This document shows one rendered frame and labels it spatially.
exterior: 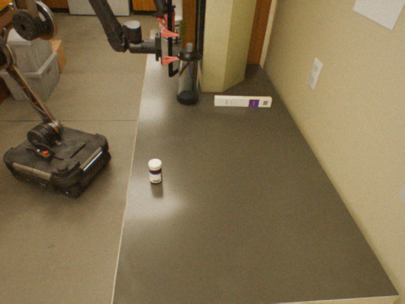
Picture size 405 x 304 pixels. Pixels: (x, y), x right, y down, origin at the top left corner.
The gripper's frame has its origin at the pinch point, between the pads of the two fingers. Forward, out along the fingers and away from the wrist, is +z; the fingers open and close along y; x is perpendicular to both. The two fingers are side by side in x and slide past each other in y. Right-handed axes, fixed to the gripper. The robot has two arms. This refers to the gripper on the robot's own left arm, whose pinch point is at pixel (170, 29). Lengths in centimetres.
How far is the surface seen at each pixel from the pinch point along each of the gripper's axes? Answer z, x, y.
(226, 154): 46, 46, -33
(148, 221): 42, 85, -25
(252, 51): 30, -43, -21
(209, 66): 21.2, 4.4, -16.2
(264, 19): 15, -45, -32
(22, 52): -25, -50, 201
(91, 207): 88, 37, 93
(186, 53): 10.3, 20.5, -16.5
